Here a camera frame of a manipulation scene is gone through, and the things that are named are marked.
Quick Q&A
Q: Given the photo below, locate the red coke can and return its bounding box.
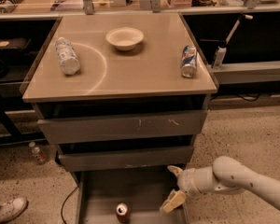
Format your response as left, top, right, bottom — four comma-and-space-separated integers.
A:
115, 203, 130, 223

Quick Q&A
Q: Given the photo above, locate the grey middle drawer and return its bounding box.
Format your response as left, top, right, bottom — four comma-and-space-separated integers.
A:
59, 146, 193, 172

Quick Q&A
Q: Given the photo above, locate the blue pepsi can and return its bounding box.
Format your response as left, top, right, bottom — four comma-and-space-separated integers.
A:
181, 45, 197, 78

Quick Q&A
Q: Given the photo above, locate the grey drawer cabinet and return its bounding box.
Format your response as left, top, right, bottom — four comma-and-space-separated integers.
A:
19, 12, 219, 224

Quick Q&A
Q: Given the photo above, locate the white sneaker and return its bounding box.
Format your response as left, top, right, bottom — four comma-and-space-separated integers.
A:
0, 198, 28, 224

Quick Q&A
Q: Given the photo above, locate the clear plastic water bottle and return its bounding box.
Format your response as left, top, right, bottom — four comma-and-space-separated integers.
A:
55, 37, 80, 76

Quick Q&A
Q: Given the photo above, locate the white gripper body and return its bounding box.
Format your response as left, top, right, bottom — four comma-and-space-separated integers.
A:
177, 168, 199, 197

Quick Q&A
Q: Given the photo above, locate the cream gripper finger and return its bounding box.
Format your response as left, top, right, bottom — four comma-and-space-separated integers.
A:
160, 189, 187, 214
167, 165, 183, 178

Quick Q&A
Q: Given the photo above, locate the white paper bowl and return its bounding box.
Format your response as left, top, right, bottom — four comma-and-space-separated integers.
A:
105, 27, 144, 51

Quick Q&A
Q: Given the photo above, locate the small bottle on floor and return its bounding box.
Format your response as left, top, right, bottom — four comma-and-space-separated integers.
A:
29, 142, 47, 164

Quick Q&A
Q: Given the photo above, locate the grey bottom drawer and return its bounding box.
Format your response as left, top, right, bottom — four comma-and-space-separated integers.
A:
75, 166, 189, 224

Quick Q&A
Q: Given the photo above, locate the grey top drawer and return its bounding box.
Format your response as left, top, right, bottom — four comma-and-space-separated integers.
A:
38, 110, 207, 144

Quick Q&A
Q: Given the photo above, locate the grey drawer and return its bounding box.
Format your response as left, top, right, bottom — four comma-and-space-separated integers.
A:
38, 110, 207, 144
59, 146, 193, 172
75, 166, 189, 224

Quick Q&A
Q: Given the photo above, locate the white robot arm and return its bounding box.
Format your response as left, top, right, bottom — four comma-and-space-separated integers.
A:
160, 156, 280, 214

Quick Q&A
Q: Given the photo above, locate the black cable on floor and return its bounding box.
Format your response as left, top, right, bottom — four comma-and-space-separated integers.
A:
60, 185, 80, 224

